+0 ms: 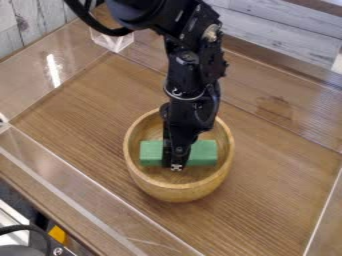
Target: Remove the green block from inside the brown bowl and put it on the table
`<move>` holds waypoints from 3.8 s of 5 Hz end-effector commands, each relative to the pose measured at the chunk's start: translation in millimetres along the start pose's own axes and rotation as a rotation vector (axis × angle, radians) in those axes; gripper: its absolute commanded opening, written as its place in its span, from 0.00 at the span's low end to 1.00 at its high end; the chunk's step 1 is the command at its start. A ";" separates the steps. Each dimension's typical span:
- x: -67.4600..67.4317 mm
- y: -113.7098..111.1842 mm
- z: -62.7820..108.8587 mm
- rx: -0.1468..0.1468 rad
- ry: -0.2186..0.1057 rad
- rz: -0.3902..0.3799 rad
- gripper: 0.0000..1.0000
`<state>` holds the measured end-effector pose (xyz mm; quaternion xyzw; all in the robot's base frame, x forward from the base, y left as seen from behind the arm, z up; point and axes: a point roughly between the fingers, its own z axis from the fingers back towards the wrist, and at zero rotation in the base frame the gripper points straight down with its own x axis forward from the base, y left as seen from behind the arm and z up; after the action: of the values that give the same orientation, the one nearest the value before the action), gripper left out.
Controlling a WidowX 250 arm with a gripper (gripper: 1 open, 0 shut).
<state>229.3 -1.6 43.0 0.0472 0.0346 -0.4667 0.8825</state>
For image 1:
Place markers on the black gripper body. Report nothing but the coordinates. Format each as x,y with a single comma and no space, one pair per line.
191,117

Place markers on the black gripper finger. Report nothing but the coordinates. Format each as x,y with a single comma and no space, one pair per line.
179,155
165,149

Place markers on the green rectangular block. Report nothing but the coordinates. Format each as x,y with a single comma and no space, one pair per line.
203,154

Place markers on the brown wooden bowl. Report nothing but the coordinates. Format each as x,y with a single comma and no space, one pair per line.
195,181

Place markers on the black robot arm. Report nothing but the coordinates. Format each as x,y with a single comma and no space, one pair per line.
189,26

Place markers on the yellow and black device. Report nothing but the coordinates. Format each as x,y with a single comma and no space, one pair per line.
57,234

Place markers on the clear acrylic tray wall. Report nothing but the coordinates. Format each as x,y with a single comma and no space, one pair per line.
100,220

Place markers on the clear acrylic corner bracket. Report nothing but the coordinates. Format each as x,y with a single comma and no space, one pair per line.
113,44

